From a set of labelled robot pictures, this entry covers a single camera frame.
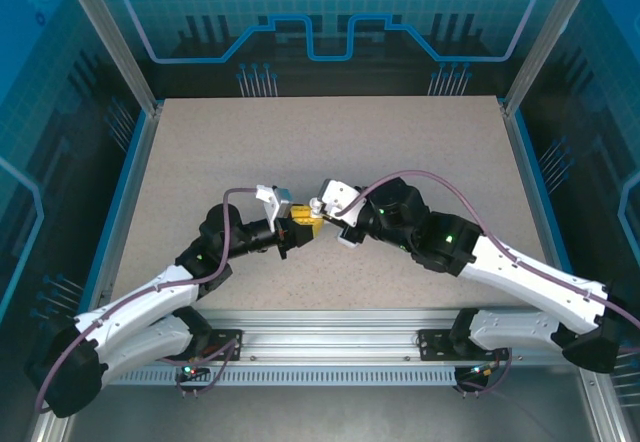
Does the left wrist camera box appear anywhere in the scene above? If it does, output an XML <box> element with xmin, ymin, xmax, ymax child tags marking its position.
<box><xmin>254</xmin><ymin>184</ymin><xmax>294</xmax><ymax>233</ymax></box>

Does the aluminium side frame rail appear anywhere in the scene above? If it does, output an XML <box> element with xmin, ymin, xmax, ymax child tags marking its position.
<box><xmin>499</xmin><ymin>101</ymin><xmax>574</xmax><ymax>273</ymax></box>
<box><xmin>82</xmin><ymin>104</ymin><xmax>164</xmax><ymax>313</ymax></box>

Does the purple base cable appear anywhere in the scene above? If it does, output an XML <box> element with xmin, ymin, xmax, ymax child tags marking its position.
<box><xmin>158</xmin><ymin>339</ymin><xmax>242</xmax><ymax>399</ymax></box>
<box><xmin>452</xmin><ymin>336</ymin><xmax>515</xmax><ymax>399</ymax></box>

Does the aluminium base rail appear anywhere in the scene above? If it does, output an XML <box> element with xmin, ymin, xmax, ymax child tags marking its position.
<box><xmin>197</xmin><ymin>308</ymin><xmax>601</xmax><ymax>367</ymax></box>

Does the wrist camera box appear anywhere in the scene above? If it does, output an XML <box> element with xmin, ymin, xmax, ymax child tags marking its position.
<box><xmin>308</xmin><ymin>178</ymin><xmax>374</xmax><ymax>229</ymax></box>
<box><xmin>254</xmin><ymin>184</ymin><xmax>294</xmax><ymax>233</ymax></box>

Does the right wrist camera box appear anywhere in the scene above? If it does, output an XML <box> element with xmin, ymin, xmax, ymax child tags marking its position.
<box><xmin>308</xmin><ymin>178</ymin><xmax>374</xmax><ymax>229</ymax></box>

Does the aluminium frame post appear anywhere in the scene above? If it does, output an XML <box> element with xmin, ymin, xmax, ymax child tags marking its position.
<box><xmin>502</xmin><ymin>0</ymin><xmax>604</xmax><ymax>116</ymax></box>
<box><xmin>54</xmin><ymin>0</ymin><xmax>164</xmax><ymax>118</ymax></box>

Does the small controller board with LED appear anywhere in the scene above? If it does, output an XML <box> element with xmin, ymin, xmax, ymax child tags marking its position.
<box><xmin>457</xmin><ymin>361</ymin><xmax>501</xmax><ymax>381</ymax></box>
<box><xmin>177</xmin><ymin>361</ymin><xmax>211</xmax><ymax>384</ymax></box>

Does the slotted grey cable duct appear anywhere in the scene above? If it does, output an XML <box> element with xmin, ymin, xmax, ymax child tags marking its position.
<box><xmin>94</xmin><ymin>365</ymin><xmax>471</xmax><ymax>388</ymax></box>

